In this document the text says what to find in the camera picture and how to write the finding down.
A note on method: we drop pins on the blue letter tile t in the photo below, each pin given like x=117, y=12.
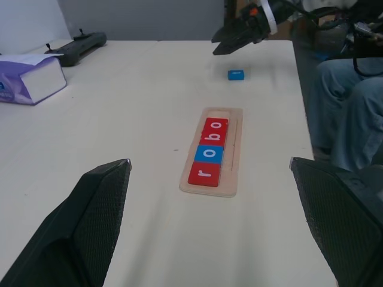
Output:
x=236, y=75

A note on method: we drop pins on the red letter tile b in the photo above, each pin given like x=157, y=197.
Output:
x=214, y=139

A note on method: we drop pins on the white tissue sheet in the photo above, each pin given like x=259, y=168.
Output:
x=33, y=58

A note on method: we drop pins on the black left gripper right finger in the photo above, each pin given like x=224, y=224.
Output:
x=344, y=224

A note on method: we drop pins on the blue jeans leg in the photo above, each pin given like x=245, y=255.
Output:
x=359, y=125
x=335, y=80

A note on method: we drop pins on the purple tissue pack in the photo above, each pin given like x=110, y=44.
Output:
x=33, y=82

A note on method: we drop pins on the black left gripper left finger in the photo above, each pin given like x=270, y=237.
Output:
x=77, y=224

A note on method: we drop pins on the dark grey handheld controller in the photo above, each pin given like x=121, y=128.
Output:
x=77, y=48

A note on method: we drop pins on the blue letter tile o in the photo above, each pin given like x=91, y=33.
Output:
x=209, y=154

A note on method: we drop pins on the red letter tile r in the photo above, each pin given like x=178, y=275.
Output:
x=205, y=175

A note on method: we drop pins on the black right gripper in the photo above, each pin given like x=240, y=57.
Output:
x=255, y=22

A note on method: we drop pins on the wooden letter tray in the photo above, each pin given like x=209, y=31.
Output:
x=236, y=149

